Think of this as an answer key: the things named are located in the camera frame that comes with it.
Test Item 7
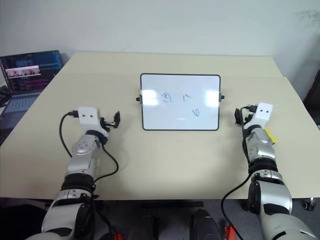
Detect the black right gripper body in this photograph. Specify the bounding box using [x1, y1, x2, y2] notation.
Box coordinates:
[244, 111, 255, 125]

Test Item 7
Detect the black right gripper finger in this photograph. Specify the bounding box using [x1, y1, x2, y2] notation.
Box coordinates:
[234, 107, 245, 126]

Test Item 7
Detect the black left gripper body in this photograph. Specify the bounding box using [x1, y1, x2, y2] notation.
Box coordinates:
[99, 116, 114, 133]

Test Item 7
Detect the yellow object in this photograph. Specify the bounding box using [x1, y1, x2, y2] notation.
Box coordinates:
[265, 126, 279, 146]

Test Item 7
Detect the black framed white whiteboard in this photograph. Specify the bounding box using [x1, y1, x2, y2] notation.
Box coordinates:
[135, 72, 225, 132]

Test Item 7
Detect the dark grey chair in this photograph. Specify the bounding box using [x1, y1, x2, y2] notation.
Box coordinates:
[303, 71, 320, 126]

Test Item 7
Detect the open blue laptop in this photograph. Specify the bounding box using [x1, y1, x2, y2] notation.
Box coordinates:
[0, 49, 63, 118]

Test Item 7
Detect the black under-table crossbar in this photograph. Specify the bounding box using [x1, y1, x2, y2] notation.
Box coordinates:
[141, 200, 205, 209]

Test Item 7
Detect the small black red device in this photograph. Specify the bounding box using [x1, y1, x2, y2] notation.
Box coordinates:
[302, 197, 317, 211]

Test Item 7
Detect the large dark rounded shape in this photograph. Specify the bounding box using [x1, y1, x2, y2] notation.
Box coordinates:
[189, 208, 222, 240]

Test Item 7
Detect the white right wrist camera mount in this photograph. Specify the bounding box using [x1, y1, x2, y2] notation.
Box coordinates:
[245, 101, 274, 131]

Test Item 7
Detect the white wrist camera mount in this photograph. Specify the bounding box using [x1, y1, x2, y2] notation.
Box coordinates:
[77, 106, 110, 137]
[245, 101, 274, 131]

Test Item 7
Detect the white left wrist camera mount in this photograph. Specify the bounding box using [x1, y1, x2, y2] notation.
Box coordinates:
[77, 106, 110, 137]

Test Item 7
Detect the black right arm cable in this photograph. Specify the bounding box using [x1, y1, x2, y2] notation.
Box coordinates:
[220, 104, 258, 227]

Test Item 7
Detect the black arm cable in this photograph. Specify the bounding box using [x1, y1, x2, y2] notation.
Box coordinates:
[220, 104, 258, 227]
[58, 109, 119, 192]

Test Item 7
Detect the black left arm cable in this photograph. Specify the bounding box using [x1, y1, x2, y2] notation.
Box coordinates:
[58, 109, 119, 192]

